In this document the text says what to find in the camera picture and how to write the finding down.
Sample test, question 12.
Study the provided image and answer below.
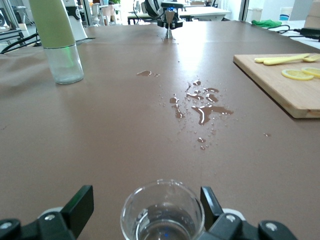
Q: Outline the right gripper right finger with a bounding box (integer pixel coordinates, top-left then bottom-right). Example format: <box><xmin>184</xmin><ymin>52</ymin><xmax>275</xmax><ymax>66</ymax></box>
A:
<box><xmin>197</xmin><ymin>186</ymin><xmax>300</xmax><ymax>240</ymax></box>

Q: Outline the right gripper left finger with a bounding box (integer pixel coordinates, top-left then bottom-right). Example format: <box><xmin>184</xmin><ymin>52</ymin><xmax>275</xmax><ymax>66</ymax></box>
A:
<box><xmin>0</xmin><ymin>184</ymin><xmax>95</xmax><ymax>240</ymax></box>

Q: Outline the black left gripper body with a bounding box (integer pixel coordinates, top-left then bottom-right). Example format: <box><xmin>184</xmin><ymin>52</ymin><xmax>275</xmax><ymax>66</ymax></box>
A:
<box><xmin>160</xmin><ymin>6</ymin><xmax>181</xmax><ymax>23</ymax></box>

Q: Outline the steel double jigger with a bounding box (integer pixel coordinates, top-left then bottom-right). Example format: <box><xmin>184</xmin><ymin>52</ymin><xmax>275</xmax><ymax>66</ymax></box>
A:
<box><xmin>163</xmin><ymin>10</ymin><xmax>176</xmax><ymax>41</ymax></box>

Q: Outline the clear glass cup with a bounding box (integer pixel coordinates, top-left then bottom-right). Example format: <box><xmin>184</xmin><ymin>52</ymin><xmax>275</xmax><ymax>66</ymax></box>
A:
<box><xmin>120</xmin><ymin>178</ymin><xmax>206</xmax><ymax>240</ymax></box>

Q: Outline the beige desk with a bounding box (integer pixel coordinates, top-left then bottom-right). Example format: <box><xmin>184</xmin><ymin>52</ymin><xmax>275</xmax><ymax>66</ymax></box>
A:
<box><xmin>127</xmin><ymin>6</ymin><xmax>232</xmax><ymax>26</ymax></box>

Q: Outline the small spilled liquid puddle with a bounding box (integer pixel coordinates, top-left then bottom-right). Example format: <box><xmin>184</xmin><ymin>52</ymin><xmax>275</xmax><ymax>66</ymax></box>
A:
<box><xmin>136</xmin><ymin>70</ymin><xmax>161</xmax><ymax>78</ymax></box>

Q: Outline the brown table cover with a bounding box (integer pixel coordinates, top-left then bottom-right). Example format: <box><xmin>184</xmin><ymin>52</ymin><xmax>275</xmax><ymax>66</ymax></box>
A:
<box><xmin>0</xmin><ymin>21</ymin><xmax>320</xmax><ymax>240</ymax></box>

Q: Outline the green cloth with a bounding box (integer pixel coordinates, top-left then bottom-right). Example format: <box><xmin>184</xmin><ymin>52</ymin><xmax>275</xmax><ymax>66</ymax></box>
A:
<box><xmin>251</xmin><ymin>19</ymin><xmax>283</xmax><ymax>29</ymax></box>

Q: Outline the large spilled liquid puddle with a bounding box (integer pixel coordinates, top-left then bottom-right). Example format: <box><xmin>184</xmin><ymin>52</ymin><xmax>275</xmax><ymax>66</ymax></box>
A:
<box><xmin>169</xmin><ymin>79</ymin><xmax>235</xmax><ymax>151</ymax></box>

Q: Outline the yellow plastic knife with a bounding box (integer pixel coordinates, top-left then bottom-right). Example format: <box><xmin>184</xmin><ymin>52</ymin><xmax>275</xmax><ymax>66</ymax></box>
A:
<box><xmin>254</xmin><ymin>53</ymin><xmax>311</xmax><ymax>63</ymax></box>

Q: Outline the green sleeved glass bottle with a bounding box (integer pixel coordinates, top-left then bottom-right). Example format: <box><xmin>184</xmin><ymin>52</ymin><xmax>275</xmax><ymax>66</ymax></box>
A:
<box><xmin>28</xmin><ymin>0</ymin><xmax>85</xmax><ymax>85</ymax></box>

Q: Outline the white bucket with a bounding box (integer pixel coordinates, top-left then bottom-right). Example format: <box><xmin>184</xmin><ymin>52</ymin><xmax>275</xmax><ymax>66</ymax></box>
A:
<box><xmin>279</xmin><ymin>6</ymin><xmax>294</xmax><ymax>22</ymax></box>

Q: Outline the yellow plastic fork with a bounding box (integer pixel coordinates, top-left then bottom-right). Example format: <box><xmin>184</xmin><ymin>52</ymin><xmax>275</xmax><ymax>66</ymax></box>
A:
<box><xmin>263</xmin><ymin>54</ymin><xmax>320</xmax><ymax>66</ymax></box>

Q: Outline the wooden cutting board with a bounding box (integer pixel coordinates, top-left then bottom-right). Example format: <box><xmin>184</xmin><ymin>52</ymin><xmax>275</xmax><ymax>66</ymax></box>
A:
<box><xmin>233</xmin><ymin>53</ymin><xmax>320</xmax><ymax>120</ymax></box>

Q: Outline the yellow lemon slice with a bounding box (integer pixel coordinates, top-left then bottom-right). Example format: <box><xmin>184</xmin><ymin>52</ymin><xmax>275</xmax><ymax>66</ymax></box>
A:
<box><xmin>281</xmin><ymin>69</ymin><xmax>315</xmax><ymax>81</ymax></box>
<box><xmin>301</xmin><ymin>66</ymin><xmax>320</xmax><ymax>79</ymax></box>

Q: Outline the black power adapter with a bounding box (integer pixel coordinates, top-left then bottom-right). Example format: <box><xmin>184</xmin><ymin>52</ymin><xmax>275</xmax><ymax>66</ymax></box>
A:
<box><xmin>292</xmin><ymin>26</ymin><xmax>320</xmax><ymax>43</ymax></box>

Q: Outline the cardboard box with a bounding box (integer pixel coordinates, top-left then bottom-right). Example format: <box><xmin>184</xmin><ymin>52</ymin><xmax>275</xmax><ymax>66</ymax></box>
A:
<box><xmin>303</xmin><ymin>0</ymin><xmax>320</xmax><ymax>29</ymax></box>

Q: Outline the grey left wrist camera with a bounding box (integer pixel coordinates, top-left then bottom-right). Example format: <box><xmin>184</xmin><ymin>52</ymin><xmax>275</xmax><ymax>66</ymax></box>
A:
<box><xmin>160</xmin><ymin>1</ymin><xmax>182</xmax><ymax>8</ymax></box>

